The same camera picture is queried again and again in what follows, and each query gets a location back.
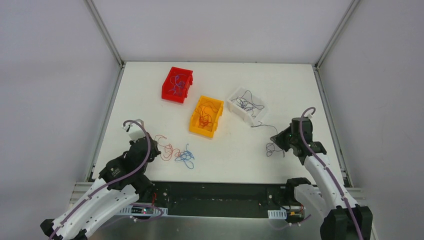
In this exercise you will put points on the red orange cable clump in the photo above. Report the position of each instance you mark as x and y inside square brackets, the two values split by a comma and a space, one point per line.
[205, 121]

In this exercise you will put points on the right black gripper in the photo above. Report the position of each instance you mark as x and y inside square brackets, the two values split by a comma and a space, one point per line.
[282, 139]

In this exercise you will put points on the yellow plastic bin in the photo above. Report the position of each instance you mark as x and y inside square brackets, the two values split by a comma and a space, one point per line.
[206, 105]

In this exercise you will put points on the white plastic bin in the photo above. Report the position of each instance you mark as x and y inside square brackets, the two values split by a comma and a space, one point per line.
[249, 107]

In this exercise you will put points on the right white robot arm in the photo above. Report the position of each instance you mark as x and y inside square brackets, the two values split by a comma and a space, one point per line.
[341, 216]

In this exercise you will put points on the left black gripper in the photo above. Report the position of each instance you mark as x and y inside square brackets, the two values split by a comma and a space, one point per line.
[149, 147]

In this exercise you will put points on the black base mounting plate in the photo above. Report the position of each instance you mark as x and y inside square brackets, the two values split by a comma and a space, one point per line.
[227, 200]

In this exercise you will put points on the red plastic bin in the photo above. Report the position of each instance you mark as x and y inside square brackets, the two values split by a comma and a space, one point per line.
[177, 84]

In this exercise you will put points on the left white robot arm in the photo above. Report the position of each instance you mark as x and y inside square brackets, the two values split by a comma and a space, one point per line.
[120, 183]

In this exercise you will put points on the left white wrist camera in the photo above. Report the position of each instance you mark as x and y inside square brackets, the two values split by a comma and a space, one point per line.
[133, 130]

